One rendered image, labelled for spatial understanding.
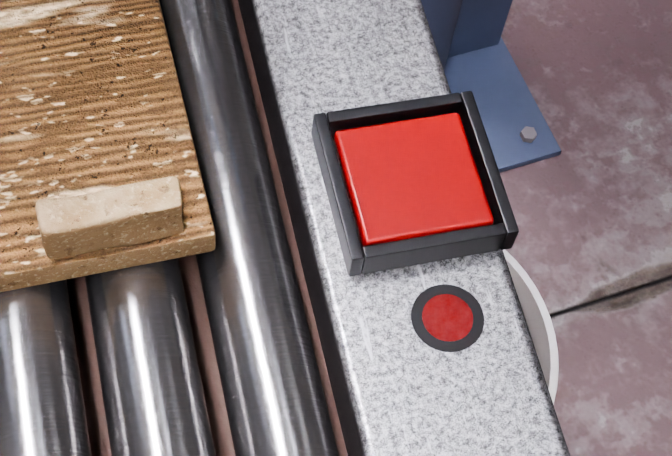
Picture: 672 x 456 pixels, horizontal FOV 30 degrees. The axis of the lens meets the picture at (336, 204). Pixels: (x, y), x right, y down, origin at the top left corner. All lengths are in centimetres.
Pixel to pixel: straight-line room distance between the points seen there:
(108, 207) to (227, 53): 13
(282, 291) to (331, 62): 13
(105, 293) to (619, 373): 111
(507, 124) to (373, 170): 115
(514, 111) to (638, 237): 24
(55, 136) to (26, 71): 4
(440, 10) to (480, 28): 23
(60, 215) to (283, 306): 10
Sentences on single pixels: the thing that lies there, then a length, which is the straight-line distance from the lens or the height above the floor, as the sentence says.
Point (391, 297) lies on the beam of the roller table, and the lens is 55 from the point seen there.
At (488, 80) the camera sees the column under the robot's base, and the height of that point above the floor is 1.
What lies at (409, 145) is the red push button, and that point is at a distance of 57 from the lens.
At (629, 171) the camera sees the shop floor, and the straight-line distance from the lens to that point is 173.
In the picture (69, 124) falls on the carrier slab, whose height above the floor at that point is 94.
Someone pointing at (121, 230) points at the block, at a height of 95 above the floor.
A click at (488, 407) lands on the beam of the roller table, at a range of 53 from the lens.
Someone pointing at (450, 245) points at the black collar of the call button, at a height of 93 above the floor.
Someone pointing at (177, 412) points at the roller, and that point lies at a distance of 52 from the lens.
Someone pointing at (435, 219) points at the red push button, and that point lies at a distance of 55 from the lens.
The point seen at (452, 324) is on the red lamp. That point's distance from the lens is 55.
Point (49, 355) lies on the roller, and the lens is 53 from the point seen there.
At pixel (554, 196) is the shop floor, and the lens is 168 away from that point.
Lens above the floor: 141
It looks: 60 degrees down
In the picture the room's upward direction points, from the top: 9 degrees clockwise
